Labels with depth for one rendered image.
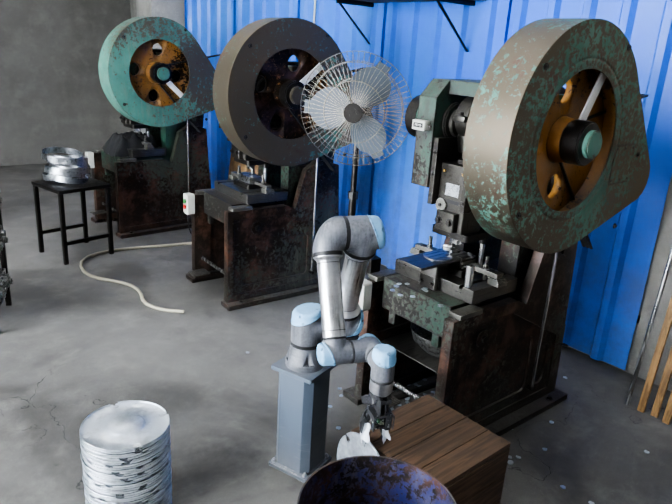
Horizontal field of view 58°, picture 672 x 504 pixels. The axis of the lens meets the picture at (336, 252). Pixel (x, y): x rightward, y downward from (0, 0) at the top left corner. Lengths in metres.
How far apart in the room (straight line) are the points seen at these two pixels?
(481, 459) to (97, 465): 1.25
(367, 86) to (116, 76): 2.33
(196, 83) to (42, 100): 3.58
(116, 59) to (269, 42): 1.74
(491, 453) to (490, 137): 1.04
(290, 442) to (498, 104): 1.45
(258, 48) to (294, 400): 1.92
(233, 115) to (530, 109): 1.81
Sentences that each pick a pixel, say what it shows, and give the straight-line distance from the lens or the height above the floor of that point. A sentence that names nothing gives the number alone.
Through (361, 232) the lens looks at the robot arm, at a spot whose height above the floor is 1.03.
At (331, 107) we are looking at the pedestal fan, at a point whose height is 1.30.
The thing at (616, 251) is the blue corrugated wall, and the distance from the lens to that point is 3.56.
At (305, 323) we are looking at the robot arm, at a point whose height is 0.64.
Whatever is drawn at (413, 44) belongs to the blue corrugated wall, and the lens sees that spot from 4.39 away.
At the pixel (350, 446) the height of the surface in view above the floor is 0.29.
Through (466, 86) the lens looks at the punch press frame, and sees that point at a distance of 2.56.
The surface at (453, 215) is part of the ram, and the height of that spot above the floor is 0.97.
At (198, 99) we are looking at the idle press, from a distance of 5.25.
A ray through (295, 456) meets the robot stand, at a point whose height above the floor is 0.09.
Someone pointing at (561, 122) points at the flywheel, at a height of 1.39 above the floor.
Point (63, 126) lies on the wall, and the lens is 8.59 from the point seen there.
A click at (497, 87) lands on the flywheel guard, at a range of 2.08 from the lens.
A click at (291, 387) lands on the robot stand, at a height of 0.38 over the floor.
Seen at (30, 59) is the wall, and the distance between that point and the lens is 8.44.
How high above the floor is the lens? 1.59
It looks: 18 degrees down
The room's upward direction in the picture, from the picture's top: 4 degrees clockwise
